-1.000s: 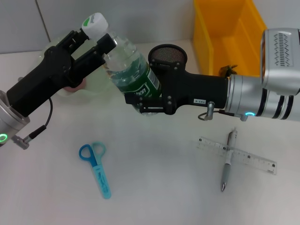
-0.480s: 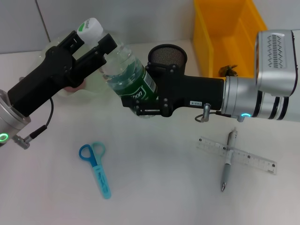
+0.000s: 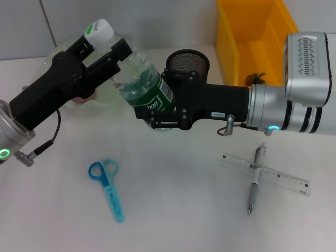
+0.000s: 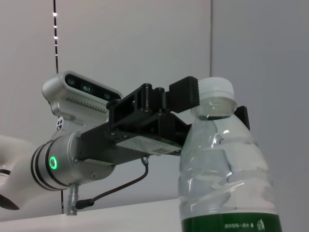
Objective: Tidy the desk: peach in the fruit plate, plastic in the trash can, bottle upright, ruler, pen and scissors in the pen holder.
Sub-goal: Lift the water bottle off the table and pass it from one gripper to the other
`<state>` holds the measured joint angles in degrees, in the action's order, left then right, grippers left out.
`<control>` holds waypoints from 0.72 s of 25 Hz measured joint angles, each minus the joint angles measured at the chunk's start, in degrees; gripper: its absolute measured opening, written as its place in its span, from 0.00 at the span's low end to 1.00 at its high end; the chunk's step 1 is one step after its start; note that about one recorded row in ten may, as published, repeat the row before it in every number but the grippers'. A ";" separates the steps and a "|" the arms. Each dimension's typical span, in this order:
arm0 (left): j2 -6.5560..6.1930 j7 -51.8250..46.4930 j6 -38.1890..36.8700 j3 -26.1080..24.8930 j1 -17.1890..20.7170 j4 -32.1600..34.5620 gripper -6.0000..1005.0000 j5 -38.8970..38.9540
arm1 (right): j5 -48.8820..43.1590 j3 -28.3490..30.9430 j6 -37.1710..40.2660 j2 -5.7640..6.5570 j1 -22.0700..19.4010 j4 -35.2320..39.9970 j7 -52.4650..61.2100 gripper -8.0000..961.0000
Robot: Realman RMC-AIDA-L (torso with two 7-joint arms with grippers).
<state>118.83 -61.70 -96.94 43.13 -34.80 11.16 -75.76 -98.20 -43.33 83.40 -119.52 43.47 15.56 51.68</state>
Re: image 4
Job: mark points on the clear bottle with green label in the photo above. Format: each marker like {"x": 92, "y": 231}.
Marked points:
{"x": 224, "y": 169}

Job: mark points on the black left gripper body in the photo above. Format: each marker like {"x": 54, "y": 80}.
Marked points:
{"x": 135, "y": 125}

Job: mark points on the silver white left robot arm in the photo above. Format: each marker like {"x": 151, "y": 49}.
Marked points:
{"x": 58, "y": 159}

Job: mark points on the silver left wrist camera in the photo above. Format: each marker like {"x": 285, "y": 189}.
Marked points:
{"x": 79, "y": 96}

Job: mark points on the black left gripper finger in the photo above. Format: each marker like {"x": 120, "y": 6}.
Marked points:
{"x": 184, "y": 95}
{"x": 242, "y": 116}

